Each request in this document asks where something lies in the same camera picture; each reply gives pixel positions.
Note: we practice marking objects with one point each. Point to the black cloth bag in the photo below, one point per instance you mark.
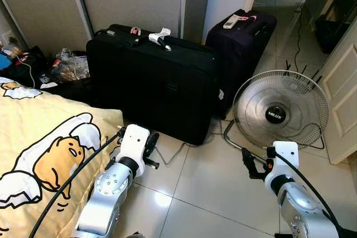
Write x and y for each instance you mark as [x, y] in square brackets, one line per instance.
[30, 65]

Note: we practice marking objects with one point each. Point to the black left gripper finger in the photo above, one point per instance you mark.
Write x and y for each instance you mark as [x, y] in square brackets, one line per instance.
[153, 140]

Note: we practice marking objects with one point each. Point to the white remote control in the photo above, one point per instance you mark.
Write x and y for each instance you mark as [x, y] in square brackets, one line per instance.
[231, 23]

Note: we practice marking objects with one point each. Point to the yellow cartoon egg blanket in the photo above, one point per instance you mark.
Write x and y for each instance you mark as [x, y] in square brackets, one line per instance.
[33, 132]

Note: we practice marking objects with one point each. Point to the silver metal floor fan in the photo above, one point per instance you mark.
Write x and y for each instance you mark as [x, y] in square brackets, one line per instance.
[276, 114]

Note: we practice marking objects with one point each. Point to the pink luggage tag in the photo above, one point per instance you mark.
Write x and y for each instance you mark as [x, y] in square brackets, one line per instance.
[248, 18]

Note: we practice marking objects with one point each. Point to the white and black handheld item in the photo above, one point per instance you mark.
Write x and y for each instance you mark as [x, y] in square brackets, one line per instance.
[159, 36]

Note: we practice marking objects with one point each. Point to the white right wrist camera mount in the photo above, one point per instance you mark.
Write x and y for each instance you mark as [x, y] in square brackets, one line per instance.
[285, 160]

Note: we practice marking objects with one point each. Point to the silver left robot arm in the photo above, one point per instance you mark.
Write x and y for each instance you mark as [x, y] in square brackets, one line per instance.
[106, 193]

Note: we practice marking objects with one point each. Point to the beige sliding door wardrobe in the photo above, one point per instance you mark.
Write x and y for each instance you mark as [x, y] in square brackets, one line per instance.
[128, 4]

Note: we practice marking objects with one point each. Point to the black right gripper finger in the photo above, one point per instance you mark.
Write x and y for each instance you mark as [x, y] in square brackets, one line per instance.
[252, 164]

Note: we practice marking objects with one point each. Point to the small red white item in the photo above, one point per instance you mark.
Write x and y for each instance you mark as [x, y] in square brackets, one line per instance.
[134, 30]

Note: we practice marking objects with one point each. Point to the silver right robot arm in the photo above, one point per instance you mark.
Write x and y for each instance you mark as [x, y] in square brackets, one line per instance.
[298, 204]

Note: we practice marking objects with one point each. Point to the clear crumpled plastic bag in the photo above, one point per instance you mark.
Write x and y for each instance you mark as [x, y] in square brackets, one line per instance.
[71, 66]

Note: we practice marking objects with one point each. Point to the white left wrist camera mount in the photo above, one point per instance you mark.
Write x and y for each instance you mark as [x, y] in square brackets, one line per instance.
[134, 140]

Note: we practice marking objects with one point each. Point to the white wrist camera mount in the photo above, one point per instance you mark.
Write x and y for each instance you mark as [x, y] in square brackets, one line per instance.
[285, 160]
[134, 140]

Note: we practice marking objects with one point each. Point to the large black suitcase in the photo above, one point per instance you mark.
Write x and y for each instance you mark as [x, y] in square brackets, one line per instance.
[156, 87]

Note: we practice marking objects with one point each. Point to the white panelled door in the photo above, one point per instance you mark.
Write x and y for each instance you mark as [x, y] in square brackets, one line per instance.
[340, 93]

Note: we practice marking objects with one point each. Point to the dark purple suitcase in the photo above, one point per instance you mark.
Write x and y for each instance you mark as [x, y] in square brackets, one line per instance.
[240, 48]

